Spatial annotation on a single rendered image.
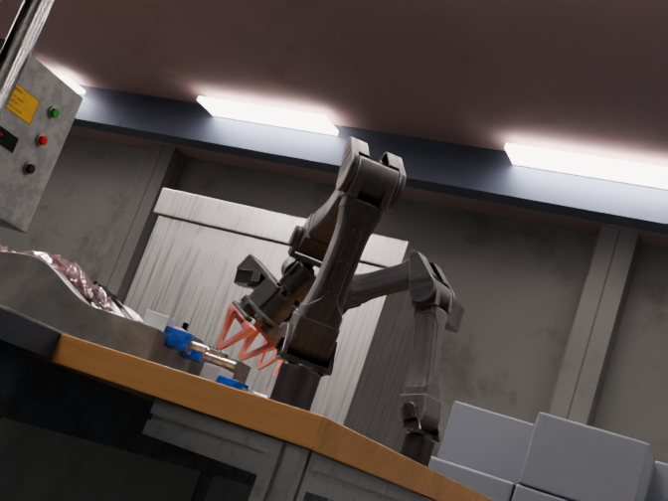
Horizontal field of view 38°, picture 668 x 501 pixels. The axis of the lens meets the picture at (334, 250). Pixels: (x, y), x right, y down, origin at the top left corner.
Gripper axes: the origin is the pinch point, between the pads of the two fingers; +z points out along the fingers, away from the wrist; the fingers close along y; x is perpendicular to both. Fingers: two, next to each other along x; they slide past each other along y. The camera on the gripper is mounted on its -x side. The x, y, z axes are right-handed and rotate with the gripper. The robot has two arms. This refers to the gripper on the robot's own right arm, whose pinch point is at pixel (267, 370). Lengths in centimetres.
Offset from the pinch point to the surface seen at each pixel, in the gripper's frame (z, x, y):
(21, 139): 5, -79, 35
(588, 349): -77, -147, -543
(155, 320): -10, 29, 78
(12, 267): -2, 15, 92
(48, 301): -3, 22, 89
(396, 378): 14, -107, -262
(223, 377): -6, 27, 52
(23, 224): 22, -71, 22
